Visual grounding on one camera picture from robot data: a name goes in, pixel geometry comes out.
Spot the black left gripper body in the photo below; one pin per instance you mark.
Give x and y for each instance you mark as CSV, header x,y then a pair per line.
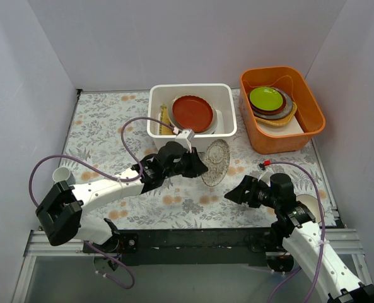
x,y
188,162

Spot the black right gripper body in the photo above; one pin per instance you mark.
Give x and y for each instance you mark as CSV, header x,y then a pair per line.
x,y
248,192

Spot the speckled beige plate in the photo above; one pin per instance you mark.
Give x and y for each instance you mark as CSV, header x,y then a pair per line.
x,y
217,159

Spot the yellow bamboo mat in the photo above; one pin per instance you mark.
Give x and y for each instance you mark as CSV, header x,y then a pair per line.
x,y
163,117

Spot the cream divided plate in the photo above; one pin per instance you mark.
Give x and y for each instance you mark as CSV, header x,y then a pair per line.
x,y
171,117

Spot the pale blue rimmed plate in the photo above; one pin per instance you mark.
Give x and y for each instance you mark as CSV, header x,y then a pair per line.
x,y
213,125

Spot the red brown plate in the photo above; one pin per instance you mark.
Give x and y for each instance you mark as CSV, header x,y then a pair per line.
x,y
192,112

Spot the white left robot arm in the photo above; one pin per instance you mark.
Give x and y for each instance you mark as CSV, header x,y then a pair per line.
x,y
62,212

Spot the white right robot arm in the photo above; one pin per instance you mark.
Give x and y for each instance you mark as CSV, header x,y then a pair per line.
x,y
296,230

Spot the white plastic bin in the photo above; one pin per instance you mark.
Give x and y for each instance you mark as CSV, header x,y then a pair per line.
x,y
218,95

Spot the white board in bin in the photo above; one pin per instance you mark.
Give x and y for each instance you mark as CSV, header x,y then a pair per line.
x,y
291,128

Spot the orange plastic bin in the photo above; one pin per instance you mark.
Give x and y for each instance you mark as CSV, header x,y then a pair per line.
x,y
308,114

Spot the black rimmed white bowl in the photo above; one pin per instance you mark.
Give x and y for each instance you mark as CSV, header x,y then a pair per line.
x,y
311,203

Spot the floral table mat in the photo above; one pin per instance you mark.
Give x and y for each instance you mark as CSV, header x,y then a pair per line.
x,y
108,130

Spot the woven yellow basket tray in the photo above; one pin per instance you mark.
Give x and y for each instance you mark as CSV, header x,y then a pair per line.
x,y
280,122

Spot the grey round plate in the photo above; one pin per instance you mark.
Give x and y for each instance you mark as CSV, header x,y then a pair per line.
x,y
288,106

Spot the white small cup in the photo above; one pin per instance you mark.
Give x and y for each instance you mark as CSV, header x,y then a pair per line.
x,y
63,174

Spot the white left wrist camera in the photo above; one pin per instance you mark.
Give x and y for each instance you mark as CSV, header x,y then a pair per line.
x,y
184,137

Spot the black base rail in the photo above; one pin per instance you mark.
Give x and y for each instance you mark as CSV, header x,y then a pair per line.
x,y
251,246

